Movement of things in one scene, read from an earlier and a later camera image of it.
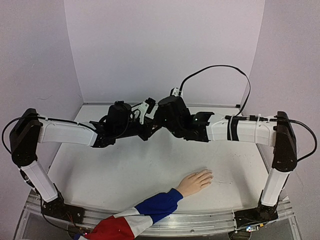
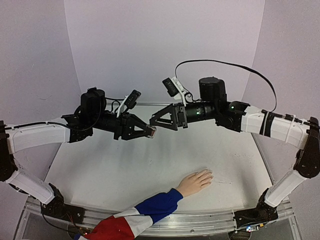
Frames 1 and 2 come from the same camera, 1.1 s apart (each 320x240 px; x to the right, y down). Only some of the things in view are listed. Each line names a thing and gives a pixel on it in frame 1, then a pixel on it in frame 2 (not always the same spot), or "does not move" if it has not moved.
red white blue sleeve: x=126 y=225 does not move
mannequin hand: x=194 y=182 does not move
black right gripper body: x=161 y=125 -> x=181 y=116
